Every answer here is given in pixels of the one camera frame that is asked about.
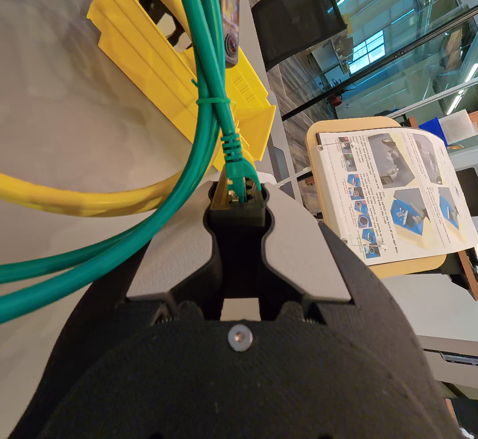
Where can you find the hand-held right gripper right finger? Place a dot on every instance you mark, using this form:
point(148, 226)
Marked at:
point(302, 260)

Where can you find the blue plastic box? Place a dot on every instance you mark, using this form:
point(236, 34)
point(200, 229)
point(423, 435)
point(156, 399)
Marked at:
point(429, 127)

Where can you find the yellow plastic bin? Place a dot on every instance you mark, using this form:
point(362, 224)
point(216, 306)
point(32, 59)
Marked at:
point(149, 66)

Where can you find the white plastic box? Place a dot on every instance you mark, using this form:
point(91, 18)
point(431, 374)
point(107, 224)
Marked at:
point(453, 127)

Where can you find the black network switch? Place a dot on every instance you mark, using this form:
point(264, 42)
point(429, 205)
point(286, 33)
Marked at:
point(239, 252)

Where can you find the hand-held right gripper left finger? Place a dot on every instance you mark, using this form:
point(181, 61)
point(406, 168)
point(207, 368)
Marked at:
point(175, 260)

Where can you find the wooden board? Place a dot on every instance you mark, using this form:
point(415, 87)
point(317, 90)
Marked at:
point(354, 123)

